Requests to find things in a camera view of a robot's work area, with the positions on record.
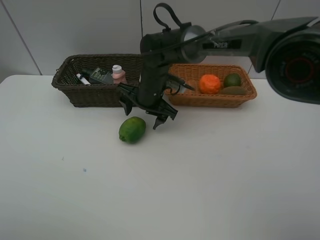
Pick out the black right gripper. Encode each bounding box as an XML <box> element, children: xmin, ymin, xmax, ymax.
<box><xmin>117</xmin><ymin>65</ymin><xmax>178</xmax><ymax>130</ymax></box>

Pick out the pink bottle white cap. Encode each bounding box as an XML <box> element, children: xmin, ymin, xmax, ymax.
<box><xmin>112</xmin><ymin>65</ymin><xmax>127</xmax><ymax>84</ymax></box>

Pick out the black pump bottle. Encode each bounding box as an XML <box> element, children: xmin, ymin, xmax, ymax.
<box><xmin>81</xmin><ymin>67</ymin><xmax>114</xmax><ymax>85</ymax></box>

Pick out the white marker pink cap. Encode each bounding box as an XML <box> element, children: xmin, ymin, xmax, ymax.
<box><xmin>76</xmin><ymin>73</ymin><xmax>91</xmax><ymax>85</ymax></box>

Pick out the orange tangerine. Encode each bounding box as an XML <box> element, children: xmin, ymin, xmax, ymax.
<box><xmin>198</xmin><ymin>74</ymin><xmax>222</xmax><ymax>95</ymax></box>

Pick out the brown kiwi fruit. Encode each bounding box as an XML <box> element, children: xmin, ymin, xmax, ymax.
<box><xmin>219</xmin><ymin>86</ymin><xmax>247</xmax><ymax>96</ymax></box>

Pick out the dark green avocado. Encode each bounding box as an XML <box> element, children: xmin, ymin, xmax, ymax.
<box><xmin>223</xmin><ymin>73</ymin><xmax>242</xmax><ymax>88</ymax></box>

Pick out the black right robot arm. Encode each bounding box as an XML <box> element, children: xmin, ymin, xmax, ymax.
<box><xmin>118</xmin><ymin>17</ymin><xmax>320</xmax><ymax>126</ymax></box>

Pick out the bright green lime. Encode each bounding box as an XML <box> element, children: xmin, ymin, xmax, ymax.
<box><xmin>118</xmin><ymin>116</ymin><xmax>146</xmax><ymax>144</ymax></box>

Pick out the orange wicker basket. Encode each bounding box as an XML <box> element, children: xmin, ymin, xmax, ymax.
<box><xmin>165</xmin><ymin>64</ymin><xmax>257</xmax><ymax>108</ymax></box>

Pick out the dark brown wicker basket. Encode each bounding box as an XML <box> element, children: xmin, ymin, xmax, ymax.
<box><xmin>51</xmin><ymin>54</ymin><xmax>143</xmax><ymax>108</ymax></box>

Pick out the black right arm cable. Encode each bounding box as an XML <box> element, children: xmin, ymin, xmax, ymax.
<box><xmin>152</xmin><ymin>2</ymin><xmax>193</xmax><ymax>32</ymax></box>

